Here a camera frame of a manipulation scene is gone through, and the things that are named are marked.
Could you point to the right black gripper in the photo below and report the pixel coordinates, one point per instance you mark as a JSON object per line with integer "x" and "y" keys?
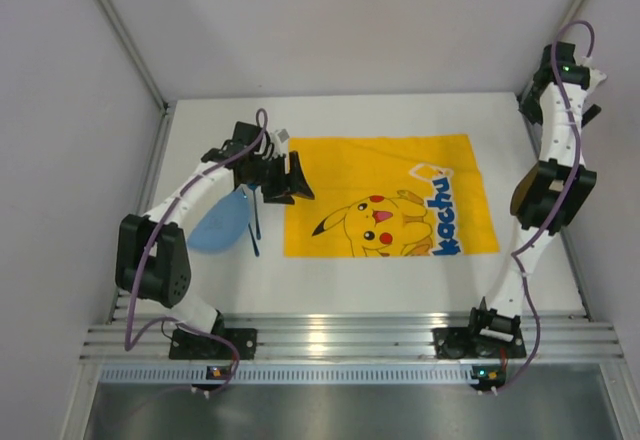
{"x": 526, "y": 102}

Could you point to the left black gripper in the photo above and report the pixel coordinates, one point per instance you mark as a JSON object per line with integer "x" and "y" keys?
{"x": 288, "y": 175}

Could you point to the light blue plate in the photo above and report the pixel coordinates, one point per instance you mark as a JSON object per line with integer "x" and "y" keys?
{"x": 222, "y": 226}

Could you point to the yellow Pikachu cloth placemat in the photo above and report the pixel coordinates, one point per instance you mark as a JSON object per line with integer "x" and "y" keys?
{"x": 388, "y": 197}

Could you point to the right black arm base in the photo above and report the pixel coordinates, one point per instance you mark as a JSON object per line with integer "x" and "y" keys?
{"x": 457, "y": 343}

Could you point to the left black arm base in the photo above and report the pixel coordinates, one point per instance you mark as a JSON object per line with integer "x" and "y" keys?
{"x": 189, "y": 346}

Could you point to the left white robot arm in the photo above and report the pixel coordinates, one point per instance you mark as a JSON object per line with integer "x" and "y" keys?
{"x": 152, "y": 260}

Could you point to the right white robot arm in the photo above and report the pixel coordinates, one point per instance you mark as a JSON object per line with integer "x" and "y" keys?
{"x": 550, "y": 195}

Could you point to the blue metallic spoon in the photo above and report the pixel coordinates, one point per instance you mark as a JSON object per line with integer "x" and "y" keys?
{"x": 253, "y": 190}

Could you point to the blue metallic fork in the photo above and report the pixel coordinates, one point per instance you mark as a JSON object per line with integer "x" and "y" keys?
{"x": 254, "y": 241}

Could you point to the left aluminium frame post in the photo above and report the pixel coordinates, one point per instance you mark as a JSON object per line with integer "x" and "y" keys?
{"x": 128, "y": 44}

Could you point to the aluminium mounting rail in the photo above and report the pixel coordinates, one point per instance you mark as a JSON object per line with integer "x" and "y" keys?
{"x": 336, "y": 338}

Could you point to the perforated cable duct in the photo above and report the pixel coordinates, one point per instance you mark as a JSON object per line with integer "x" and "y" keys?
{"x": 249, "y": 374}

